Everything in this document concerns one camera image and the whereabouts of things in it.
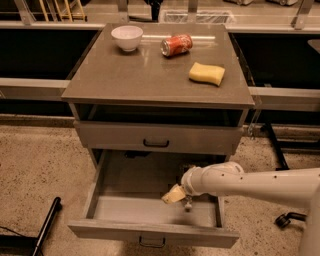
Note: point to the grey drawer cabinet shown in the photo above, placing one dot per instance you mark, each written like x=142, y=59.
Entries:
x=146, y=87

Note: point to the black caster chair leg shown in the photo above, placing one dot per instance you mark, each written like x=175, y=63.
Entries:
x=283, y=220

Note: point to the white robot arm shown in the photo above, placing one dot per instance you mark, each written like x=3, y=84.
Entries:
x=296, y=188

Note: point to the black drawer handle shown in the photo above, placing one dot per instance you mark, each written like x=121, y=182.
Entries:
x=152, y=243
x=147, y=143

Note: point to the yellow sponge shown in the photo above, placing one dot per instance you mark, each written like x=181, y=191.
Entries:
x=206, y=73

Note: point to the black top drawer handle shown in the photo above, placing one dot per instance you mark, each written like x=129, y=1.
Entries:
x=147, y=143

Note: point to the black middle drawer handle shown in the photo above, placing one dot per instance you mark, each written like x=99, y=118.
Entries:
x=152, y=243

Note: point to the red soda can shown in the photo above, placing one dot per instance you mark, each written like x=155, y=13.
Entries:
x=176, y=45

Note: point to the closed grey top drawer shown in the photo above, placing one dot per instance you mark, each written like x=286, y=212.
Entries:
x=183, y=139

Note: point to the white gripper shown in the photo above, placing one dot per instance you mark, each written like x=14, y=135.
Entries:
x=187, y=182

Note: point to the open grey middle drawer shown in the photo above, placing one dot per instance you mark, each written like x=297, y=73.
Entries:
x=124, y=202

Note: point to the black stand leg left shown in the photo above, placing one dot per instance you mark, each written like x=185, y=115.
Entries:
x=53, y=211

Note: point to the clear plastic water bottle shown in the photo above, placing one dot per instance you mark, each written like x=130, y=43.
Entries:
x=188, y=204

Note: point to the white ceramic bowl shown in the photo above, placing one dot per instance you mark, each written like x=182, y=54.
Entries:
x=127, y=37

